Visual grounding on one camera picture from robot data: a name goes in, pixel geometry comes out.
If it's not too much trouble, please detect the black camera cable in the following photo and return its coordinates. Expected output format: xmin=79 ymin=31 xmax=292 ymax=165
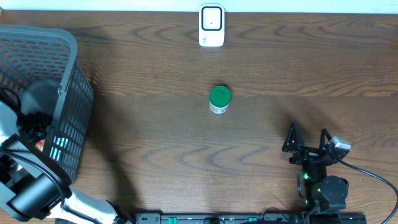
xmin=337 ymin=158 xmax=398 ymax=224
xmin=0 ymin=88 xmax=68 ymax=206

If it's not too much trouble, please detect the grey plastic shopping basket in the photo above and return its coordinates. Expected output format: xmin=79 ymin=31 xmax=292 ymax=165
xmin=1 ymin=25 xmax=94 ymax=180

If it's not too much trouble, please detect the small orange snack box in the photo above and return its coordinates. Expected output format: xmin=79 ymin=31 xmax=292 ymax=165
xmin=35 ymin=139 xmax=45 ymax=152

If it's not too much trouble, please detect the black left camera cable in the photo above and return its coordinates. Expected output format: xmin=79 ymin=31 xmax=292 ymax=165
xmin=0 ymin=88 xmax=68 ymax=206

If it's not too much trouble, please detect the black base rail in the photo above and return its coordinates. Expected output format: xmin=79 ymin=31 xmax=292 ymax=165
xmin=135 ymin=211 xmax=367 ymax=224

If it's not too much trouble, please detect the green lid jar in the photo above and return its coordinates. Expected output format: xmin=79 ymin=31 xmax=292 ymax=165
xmin=209 ymin=85 xmax=232 ymax=114

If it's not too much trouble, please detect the light blue tissue pack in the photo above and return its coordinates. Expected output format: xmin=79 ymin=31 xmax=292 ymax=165
xmin=50 ymin=137 xmax=69 ymax=161

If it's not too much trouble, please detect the black right camera cable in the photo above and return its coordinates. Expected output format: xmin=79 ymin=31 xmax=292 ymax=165
xmin=337 ymin=158 xmax=398 ymax=224

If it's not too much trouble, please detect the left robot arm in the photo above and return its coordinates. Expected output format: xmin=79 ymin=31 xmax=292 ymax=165
xmin=1 ymin=91 xmax=135 ymax=223

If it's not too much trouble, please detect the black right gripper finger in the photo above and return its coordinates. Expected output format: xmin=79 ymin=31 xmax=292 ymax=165
xmin=319 ymin=128 xmax=332 ymax=149
xmin=282 ymin=123 xmax=305 ymax=152

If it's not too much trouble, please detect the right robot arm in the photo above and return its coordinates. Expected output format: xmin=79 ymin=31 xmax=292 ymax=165
xmin=282 ymin=123 xmax=351 ymax=223

